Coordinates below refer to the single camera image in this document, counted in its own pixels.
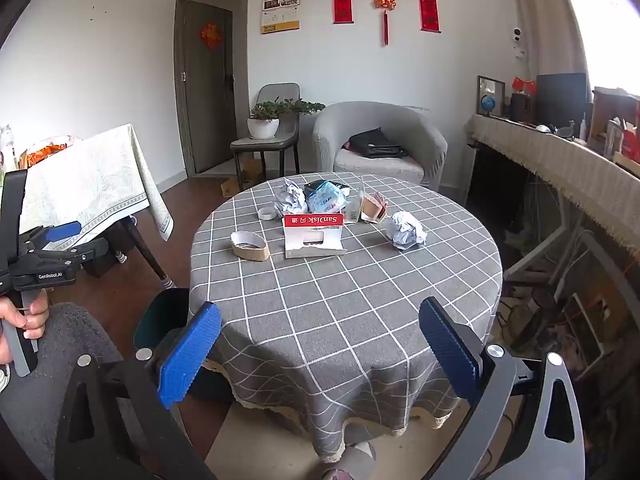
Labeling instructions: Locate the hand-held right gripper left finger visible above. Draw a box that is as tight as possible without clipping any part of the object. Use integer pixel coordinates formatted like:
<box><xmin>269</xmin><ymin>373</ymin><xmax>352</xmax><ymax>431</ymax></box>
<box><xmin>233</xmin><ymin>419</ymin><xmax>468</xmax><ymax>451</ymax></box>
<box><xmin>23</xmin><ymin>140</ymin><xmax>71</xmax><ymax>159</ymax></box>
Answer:
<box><xmin>54</xmin><ymin>301</ymin><xmax>223</xmax><ymax>480</ymax></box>

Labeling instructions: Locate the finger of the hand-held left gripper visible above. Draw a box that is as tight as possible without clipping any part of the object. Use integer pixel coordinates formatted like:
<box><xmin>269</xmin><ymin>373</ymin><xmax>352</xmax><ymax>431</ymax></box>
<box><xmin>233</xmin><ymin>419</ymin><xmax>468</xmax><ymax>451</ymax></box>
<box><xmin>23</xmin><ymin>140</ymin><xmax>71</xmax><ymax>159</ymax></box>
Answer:
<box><xmin>26</xmin><ymin>237</ymin><xmax>110</xmax><ymax>267</ymax></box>
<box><xmin>20</xmin><ymin>221</ymin><xmax>82</xmax><ymax>253</ymax></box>

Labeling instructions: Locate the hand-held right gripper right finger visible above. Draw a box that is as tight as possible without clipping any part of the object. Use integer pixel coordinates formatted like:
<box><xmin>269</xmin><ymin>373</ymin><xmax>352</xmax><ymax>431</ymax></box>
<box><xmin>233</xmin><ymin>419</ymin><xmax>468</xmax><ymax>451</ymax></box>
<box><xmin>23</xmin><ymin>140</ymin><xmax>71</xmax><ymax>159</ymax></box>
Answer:
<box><xmin>418</xmin><ymin>296</ymin><xmax>587</xmax><ymax>480</ymax></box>

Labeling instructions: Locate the dark teal trash bin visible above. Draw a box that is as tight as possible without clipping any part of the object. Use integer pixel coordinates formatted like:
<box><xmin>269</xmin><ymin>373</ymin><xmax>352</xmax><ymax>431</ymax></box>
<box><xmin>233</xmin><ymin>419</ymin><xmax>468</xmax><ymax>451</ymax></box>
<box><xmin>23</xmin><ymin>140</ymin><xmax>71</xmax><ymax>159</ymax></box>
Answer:
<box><xmin>134</xmin><ymin>287</ymin><xmax>236</xmax><ymax>403</ymax></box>

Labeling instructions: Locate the brown cardboard tape core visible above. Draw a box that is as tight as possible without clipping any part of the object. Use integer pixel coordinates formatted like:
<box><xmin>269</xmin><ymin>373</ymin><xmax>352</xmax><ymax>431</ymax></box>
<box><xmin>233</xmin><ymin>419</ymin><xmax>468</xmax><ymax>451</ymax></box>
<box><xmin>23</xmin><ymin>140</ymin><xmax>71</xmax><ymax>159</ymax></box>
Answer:
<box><xmin>230</xmin><ymin>230</ymin><xmax>271</xmax><ymax>262</ymax></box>

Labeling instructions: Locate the paper ball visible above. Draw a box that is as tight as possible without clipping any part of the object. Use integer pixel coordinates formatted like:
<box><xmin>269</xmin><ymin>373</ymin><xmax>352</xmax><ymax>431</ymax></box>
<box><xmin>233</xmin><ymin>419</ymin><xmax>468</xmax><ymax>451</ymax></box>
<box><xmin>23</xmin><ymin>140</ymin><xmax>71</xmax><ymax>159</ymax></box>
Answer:
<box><xmin>385</xmin><ymin>211</ymin><xmax>427</xmax><ymax>251</ymax></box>
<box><xmin>271</xmin><ymin>177</ymin><xmax>309</xmax><ymax>215</ymax></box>

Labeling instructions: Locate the white and brown cardboard box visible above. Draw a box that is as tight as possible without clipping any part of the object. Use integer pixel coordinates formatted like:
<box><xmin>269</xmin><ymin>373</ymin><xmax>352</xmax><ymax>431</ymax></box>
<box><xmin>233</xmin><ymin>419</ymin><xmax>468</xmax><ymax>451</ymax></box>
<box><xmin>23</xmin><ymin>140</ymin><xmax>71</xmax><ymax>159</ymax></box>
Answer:
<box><xmin>344</xmin><ymin>175</ymin><xmax>389</xmax><ymax>224</ymax></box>

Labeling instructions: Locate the red and white card package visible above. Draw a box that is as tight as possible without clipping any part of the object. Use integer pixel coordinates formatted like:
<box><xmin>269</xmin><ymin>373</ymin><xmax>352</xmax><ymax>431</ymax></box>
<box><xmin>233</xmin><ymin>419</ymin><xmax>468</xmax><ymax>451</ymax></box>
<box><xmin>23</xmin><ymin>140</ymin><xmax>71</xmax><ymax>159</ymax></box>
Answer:
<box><xmin>282</xmin><ymin>213</ymin><xmax>348</xmax><ymax>260</ymax></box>

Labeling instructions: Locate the blue and white tissue packet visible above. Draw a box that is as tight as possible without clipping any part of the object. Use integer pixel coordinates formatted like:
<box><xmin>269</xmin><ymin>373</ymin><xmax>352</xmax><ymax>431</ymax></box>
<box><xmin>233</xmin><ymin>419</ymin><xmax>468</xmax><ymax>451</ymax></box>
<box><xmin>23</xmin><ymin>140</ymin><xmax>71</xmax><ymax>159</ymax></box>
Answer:
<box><xmin>306</xmin><ymin>182</ymin><xmax>351</xmax><ymax>215</ymax></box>

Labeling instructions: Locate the person's left hand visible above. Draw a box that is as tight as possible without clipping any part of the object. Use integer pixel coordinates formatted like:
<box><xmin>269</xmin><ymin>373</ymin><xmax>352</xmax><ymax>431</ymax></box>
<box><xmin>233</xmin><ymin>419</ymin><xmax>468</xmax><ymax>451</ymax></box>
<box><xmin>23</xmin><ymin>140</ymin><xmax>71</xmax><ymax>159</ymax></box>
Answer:
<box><xmin>0</xmin><ymin>296</ymin><xmax>51</xmax><ymax>366</ymax></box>

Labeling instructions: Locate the black box under table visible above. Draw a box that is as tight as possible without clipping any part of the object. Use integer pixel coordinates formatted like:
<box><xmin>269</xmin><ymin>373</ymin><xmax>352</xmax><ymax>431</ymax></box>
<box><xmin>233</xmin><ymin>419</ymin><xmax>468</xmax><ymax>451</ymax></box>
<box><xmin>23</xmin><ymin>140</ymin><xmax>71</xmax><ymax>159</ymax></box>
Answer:
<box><xmin>82</xmin><ymin>220</ymin><xmax>136</xmax><ymax>277</ymax></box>

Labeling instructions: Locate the pale leaf-patterned tablecloth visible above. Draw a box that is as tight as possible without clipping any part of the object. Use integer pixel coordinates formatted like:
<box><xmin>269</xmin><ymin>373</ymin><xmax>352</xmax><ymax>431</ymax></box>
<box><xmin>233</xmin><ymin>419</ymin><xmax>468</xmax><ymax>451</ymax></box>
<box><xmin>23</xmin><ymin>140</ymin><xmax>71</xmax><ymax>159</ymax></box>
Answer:
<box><xmin>15</xmin><ymin>123</ymin><xmax>174</xmax><ymax>253</ymax></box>

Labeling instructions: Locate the person's grey fleece-clad leg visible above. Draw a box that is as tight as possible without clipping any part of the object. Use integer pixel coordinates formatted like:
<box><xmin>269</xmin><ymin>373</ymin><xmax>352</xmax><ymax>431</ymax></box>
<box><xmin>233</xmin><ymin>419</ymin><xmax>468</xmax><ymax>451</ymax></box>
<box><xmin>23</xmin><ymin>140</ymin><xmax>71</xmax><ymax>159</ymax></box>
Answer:
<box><xmin>0</xmin><ymin>302</ymin><xmax>161</xmax><ymax>480</ymax></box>

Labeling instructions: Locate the black table leg with sock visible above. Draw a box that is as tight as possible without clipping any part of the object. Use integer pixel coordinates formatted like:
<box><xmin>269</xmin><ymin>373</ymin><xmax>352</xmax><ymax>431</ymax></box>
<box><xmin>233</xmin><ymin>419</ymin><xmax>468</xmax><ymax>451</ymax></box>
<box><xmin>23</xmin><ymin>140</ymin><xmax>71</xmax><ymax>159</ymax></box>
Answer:
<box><xmin>122</xmin><ymin>217</ymin><xmax>177</xmax><ymax>291</ymax></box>

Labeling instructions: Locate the orange snack bag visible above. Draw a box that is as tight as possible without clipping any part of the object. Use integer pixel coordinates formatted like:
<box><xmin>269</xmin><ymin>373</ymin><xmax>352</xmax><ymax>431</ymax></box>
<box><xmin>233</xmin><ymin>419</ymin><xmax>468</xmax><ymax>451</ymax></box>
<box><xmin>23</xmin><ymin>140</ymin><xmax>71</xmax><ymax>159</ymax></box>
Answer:
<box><xmin>22</xmin><ymin>135</ymin><xmax>83</xmax><ymax>168</ymax></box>

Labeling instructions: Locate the clear bottle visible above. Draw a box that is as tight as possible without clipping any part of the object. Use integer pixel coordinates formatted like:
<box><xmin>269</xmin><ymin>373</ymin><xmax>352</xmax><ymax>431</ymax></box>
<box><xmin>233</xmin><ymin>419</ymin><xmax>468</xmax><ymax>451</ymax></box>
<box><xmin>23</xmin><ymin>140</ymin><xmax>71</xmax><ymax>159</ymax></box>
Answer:
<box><xmin>0</xmin><ymin>125</ymin><xmax>18</xmax><ymax>171</ymax></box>

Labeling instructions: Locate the grey checked tablecloth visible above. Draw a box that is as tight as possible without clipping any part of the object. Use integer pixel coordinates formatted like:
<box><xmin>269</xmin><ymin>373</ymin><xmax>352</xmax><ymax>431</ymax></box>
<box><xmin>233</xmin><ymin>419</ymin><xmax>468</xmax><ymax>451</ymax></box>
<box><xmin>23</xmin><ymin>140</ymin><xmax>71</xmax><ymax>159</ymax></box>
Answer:
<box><xmin>188</xmin><ymin>172</ymin><xmax>503</xmax><ymax>463</ymax></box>

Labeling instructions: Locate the grey slipper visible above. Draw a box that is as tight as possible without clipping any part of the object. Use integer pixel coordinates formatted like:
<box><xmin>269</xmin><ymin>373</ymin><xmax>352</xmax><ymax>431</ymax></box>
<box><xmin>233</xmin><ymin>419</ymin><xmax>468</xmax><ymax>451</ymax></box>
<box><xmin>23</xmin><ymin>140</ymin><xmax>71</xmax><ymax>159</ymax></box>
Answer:
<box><xmin>320</xmin><ymin>442</ymin><xmax>378</xmax><ymax>480</ymax></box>

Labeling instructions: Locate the cardboard box on floor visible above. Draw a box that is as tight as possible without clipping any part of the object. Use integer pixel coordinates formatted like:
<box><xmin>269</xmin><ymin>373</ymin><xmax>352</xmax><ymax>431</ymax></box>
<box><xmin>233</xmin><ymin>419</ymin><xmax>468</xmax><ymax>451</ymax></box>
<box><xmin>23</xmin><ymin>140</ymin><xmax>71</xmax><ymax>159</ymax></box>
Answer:
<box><xmin>221</xmin><ymin>159</ymin><xmax>263</xmax><ymax>197</ymax></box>

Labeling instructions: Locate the black cabinet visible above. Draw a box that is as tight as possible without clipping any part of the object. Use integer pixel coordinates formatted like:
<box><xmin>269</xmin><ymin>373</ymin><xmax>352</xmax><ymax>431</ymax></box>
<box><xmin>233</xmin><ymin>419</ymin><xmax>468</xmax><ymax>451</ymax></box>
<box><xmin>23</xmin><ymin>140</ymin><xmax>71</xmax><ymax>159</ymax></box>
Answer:
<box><xmin>470</xmin><ymin>142</ymin><xmax>531</xmax><ymax>231</ymax></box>

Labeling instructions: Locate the grey door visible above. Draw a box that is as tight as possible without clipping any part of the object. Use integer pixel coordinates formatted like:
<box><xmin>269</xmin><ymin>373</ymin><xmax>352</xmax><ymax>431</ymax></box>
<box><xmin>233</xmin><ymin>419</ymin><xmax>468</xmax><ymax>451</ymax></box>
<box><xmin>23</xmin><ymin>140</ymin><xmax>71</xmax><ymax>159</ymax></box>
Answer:
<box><xmin>174</xmin><ymin>0</ymin><xmax>236</xmax><ymax>177</ymax></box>

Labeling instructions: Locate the side table with fringed cloth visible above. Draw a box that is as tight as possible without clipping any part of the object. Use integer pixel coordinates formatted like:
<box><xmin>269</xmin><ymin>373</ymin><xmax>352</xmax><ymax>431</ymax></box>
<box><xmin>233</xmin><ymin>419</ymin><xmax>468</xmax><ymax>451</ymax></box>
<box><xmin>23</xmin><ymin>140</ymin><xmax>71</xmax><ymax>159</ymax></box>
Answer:
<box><xmin>465</xmin><ymin>112</ymin><xmax>640</xmax><ymax>261</ymax></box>

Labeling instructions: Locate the potted plant in white pot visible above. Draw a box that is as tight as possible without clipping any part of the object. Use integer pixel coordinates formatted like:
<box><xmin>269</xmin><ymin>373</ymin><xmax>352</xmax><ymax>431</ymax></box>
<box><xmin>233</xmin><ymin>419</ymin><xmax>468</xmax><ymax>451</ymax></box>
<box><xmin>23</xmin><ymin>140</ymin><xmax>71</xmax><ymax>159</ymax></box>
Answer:
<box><xmin>247</xmin><ymin>99</ymin><xmax>326</xmax><ymax>140</ymax></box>

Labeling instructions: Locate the black bag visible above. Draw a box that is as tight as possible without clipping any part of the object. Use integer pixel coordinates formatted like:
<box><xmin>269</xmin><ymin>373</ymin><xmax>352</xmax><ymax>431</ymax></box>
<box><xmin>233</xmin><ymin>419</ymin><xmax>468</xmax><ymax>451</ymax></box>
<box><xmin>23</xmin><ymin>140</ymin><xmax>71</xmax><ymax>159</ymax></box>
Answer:
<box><xmin>347</xmin><ymin>128</ymin><xmax>410</xmax><ymax>160</ymax></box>

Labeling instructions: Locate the grey armchair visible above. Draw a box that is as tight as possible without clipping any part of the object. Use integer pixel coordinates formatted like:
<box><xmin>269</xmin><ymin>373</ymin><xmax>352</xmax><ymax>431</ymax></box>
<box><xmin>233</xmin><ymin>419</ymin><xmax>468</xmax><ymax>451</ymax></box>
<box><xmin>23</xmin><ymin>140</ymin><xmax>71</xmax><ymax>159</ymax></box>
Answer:
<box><xmin>313</xmin><ymin>101</ymin><xmax>448</xmax><ymax>192</ymax></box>

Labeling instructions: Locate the red door decoration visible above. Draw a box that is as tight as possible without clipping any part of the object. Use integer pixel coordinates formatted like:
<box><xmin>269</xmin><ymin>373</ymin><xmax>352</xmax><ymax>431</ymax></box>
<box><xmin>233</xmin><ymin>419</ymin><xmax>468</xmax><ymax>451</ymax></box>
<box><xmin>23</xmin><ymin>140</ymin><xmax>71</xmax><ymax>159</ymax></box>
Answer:
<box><xmin>200</xmin><ymin>21</ymin><xmax>223</xmax><ymax>51</ymax></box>

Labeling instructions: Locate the grey dining chair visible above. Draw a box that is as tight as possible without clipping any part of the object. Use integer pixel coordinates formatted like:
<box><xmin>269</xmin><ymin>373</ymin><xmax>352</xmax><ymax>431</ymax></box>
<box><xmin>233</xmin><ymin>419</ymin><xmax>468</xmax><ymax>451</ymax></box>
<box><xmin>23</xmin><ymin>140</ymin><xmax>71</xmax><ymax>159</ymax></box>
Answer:
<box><xmin>230</xmin><ymin>83</ymin><xmax>302</xmax><ymax>191</ymax></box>

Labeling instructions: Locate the brown wooden speaker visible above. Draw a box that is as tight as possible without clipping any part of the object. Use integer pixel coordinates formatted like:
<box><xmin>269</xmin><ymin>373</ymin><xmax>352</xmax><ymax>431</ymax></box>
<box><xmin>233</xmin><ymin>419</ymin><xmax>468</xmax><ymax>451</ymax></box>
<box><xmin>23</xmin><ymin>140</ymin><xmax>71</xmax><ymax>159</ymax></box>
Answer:
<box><xmin>510</xmin><ymin>92</ymin><xmax>533</xmax><ymax>123</ymax></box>

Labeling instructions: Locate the framed picture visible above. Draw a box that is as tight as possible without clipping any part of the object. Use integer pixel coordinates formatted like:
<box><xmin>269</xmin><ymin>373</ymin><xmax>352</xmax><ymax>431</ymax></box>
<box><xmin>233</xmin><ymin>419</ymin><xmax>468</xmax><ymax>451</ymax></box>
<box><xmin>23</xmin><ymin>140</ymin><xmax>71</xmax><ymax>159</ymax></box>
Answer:
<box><xmin>477</xmin><ymin>76</ymin><xmax>506</xmax><ymax>118</ymax></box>

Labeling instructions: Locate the black monitor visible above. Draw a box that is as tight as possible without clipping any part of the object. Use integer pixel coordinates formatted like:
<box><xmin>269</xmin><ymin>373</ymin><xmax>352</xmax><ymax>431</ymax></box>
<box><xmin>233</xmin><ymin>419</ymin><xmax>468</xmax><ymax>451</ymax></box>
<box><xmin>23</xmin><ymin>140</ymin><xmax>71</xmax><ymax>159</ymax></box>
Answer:
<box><xmin>536</xmin><ymin>73</ymin><xmax>588</xmax><ymax>131</ymax></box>

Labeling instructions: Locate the wooden shelf box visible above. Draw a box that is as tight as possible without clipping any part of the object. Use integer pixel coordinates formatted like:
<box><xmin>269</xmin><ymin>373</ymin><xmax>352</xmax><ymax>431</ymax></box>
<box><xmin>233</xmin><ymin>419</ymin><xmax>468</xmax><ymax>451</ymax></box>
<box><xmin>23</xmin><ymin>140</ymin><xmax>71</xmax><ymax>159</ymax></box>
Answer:
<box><xmin>590</xmin><ymin>87</ymin><xmax>640</xmax><ymax>156</ymax></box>

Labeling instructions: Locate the white sheer curtain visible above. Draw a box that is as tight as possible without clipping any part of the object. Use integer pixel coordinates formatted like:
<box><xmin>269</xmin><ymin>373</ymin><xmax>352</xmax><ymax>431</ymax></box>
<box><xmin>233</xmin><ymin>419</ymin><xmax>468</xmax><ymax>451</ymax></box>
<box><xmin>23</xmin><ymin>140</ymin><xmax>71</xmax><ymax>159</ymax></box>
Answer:
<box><xmin>520</xmin><ymin>0</ymin><xmax>591</xmax><ymax>76</ymax></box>

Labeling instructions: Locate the wall calendar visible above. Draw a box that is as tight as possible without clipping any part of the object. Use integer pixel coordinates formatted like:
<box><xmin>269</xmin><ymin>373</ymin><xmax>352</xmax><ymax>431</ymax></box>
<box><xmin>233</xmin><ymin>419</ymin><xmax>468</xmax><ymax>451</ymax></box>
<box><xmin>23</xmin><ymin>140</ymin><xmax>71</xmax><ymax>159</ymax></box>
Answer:
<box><xmin>261</xmin><ymin>0</ymin><xmax>301</xmax><ymax>35</ymax></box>

